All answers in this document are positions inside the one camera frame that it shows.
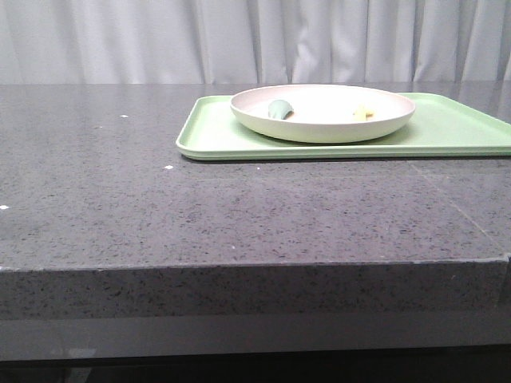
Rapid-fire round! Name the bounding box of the light green plastic tray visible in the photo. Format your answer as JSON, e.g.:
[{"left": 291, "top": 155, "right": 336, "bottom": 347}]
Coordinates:
[{"left": 176, "top": 93, "right": 510, "bottom": 161}]

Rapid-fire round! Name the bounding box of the yellow plastic fork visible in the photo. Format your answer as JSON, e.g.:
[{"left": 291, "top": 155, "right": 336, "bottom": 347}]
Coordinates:
[{"left": 353, "top": 105, "right": 374, "bottom": 121}]

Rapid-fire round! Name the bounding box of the white round plate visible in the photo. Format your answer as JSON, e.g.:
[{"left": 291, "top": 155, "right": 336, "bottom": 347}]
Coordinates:
[{"left": 231, "top": 84, "right": 416, "bottom": 144}]

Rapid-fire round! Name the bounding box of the grey green spoon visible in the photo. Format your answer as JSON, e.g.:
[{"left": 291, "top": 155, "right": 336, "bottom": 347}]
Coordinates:
[{"left": 267, "top": 99, "right": 294, "bottom": 120}]

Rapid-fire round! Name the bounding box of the grey white curtain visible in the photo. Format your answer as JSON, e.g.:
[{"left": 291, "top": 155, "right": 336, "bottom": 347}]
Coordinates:
[{"left": 1, "top": 1, "right": 510, "bottom": 85}]

